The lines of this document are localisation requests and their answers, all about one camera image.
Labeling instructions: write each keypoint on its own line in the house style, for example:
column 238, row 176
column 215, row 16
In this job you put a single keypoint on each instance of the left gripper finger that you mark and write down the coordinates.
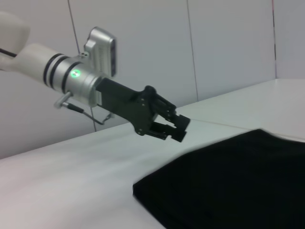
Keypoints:
column 169, row 111
column 176, row 134

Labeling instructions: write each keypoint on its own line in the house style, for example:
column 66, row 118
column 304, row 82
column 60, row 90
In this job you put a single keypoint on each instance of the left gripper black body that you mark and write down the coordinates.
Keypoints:
column 124, row 102

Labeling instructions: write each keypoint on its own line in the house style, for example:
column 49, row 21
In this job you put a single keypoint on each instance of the black shirt with FREE print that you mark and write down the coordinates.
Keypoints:
column 226, row 186

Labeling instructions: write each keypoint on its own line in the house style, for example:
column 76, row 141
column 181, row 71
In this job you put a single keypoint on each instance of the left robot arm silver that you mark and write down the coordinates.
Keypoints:
column 35, row 59

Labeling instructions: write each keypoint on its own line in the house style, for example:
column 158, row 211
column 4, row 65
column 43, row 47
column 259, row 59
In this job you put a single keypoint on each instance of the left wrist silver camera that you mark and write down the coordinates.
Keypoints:
column 102, row 52

